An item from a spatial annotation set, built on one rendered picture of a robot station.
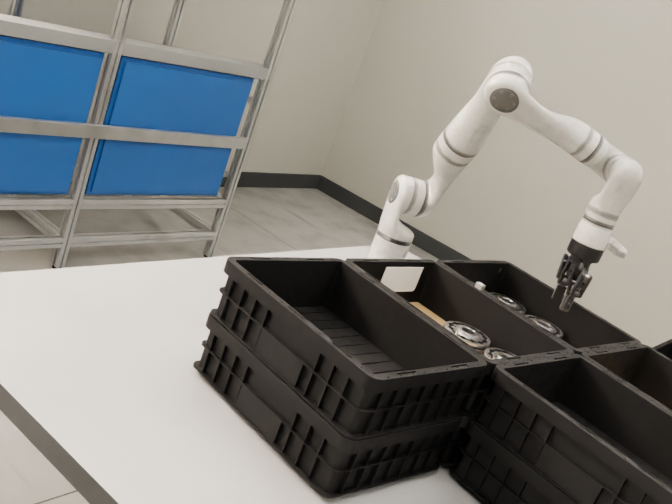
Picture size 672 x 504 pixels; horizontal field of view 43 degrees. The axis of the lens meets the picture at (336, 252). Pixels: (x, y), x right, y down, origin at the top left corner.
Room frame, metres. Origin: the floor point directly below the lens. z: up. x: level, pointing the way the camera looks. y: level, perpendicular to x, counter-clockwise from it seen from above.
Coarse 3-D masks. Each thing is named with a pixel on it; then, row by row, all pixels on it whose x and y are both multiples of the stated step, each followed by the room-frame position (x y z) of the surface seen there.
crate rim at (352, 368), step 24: (264, 288) 1.32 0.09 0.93; (288, 312) 1.27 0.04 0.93; (408, 312) 1.47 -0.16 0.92; (312, 336) 1.22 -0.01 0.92; (336, 360) 1.18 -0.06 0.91; (480, 360) 1.36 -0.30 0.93; (360, 384) 1.14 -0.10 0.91; (384, 384) 1.15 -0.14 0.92; (408, 384) 1.19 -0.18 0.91; (432, 384) 1.24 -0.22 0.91
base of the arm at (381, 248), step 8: (376, 232) 2.04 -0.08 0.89; (376, 240) 2.02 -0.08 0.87; (384, 240) 2.00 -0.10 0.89; (376, 248) 2.01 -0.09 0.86; (384, 248) 2.00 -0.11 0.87; (392, 248) 2.00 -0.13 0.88; (400, 248) 2.00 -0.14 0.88; (408, 248) 2.03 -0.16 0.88; (368, 256) 2.03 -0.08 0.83; (376, 256) 2.00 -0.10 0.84; (384, 256) 2.00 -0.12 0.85; (392, 256) 2.00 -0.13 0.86; (400, 256) 2.01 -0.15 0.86
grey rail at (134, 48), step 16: (0, 16) 2.72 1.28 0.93; (0, 32) 2.68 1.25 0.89; (16, 32) 2.73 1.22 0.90; (32, 32) 2.77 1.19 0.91; (48, 32) 2.82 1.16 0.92; (64, 32) 2.87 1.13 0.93; (80, 32) 2.96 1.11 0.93; (96, 32) 3.08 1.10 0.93; (96, 48) 2.99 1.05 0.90; (112, 48) 3.05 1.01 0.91; (128, 48) 3.11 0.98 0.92; (144, 48) 3.17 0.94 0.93; (160, 48) 3.25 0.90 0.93; (176, 48) 3.39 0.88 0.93; (176, 64) 3.31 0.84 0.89; (192, 64) 3.38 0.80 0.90; (208, 64) 3.45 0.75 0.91; (224, 64) 3.52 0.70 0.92; (240, 64) 3.60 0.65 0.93; (256, 64) 3.77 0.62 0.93
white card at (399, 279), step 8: (384, 272) 1.70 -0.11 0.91; (392, 272) 1.72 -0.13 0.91; (400, 272) 1.74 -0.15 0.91; (408, 272) 1.76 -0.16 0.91; (416, 272) 1.78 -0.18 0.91; (384, 280) 1.71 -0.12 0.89; (392, 280) 1.73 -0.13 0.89; (400, 280) 1.75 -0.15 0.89; (408, 280) 1.77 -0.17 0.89; (416, 280) 1.79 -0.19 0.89; (392, 288) 1.74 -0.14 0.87; (400, 288) 1.76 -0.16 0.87; (408, 288) 1.78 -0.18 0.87
